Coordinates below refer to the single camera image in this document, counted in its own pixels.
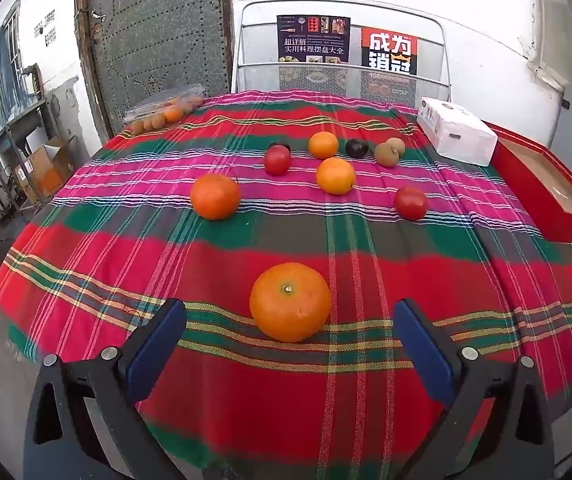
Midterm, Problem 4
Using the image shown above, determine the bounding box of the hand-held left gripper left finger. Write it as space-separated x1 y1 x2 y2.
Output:
23 298 188 480

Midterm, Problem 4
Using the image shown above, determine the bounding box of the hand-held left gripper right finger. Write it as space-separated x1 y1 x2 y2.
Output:
393 298 556 480

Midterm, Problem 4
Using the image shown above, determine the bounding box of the red cardboard box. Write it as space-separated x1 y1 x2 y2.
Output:
481 120 572 247

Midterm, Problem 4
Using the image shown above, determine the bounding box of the large orange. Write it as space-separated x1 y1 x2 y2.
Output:
249 262 333 343

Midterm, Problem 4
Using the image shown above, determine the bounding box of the red tomato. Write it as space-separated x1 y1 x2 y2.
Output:
264 145 292 176
394 186 429 221

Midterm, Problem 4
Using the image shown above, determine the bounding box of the dark-toned orange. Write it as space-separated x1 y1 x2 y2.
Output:
190 174 242 221

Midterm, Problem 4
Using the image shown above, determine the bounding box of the medium orange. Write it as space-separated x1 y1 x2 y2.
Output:
316 157 356 196

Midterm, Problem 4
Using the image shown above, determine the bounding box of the small orange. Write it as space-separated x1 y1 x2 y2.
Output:
308 131 340 160

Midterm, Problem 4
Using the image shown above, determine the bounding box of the plaid tablecloth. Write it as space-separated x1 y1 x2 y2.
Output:
0 90 572 480

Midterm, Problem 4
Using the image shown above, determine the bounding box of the white tissue pack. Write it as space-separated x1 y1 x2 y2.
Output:
416 97 498 166

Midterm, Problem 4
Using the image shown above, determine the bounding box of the open cardboard carton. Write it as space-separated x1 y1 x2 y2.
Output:
25 135 79 202

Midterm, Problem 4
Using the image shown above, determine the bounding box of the pile of kiwis and oranges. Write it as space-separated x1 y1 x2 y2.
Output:
128 102 192 136

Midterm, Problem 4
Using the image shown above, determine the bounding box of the clear plastic container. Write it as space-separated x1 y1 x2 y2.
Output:
125 84 206 136

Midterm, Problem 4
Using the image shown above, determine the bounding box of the metal shelf rack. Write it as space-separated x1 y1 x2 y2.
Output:
0 97 53 213

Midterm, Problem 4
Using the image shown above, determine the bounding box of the red and black book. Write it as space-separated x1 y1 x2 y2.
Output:
361 26 419 103

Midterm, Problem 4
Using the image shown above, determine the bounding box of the studded grey metal door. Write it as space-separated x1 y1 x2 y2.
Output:
75 0 234 136

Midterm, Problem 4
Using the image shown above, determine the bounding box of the dark purple cookbook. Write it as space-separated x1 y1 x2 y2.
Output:
277 14 352 96

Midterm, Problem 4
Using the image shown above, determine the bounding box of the metal wire rack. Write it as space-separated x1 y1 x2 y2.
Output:
233 0 452 107

